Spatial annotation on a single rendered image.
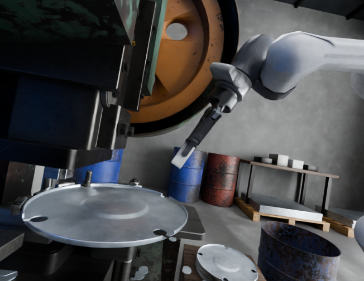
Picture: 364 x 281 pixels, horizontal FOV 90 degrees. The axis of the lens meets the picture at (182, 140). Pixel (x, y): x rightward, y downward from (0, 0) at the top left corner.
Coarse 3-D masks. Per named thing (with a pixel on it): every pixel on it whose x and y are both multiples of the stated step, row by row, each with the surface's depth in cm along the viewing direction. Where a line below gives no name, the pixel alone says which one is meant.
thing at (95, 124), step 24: (24, 96) 29; (48, 96) 29; (72, 96) 29; (96, 96) 30; (120, 96) 41; (24, 120) 29; (48, 120) 29; (72, 120) 29; (96, 120) 30; (120, 120) 33; (72, 144) 29; (96, 144) 32; (120, 144) 36
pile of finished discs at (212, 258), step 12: (204, 252) 94; (216, 252) 96; (228, 252) 98; (240, 252) 99; (204, 264) 84; (216, 264) 85; (228, 264) 86; (240, 264) 89; (252, 264) 90; (204, 276) 80; (216, 276) 78; (228, 276) 79; (240, 276) 80; (252, 276) 82
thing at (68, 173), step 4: (48, 168) 34; (52, 168) 34; (56, 168) 34; (48, 172) 34; (52, 172) 34; (56, 172) 34; (60, 172) 34; (64, 172) 35; (68, 172) 36; (72, 172) 37; (48, 176) 34; (52, 176) 34; (56, 176) 34; (60, 176) 34; (64, 176) 35; (68, 176) 36; (72, 176) 37
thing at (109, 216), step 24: (48, 192) 37; (72, 192) 40; (96, 192) 42; (120, 192) 45; (144, 192) 49; (24, 216) 27; (48, 216) 28; (72, 216) 29; (96, 216) 30; (120, 216) 31; (144, 216) 34; (168, 216) 35; (72, 240) 22; (96, 240) 24; (120, 240) 25; (144, 240) 25
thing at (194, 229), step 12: (192, 216) 38; (192, 228) 32; (96, 252) 32; (108, 252) 32; (120, 252) 32; (132, 252) 33; (120, 264) 32; (132, 264) 34; (120, 276) 32; (132, 276) 33
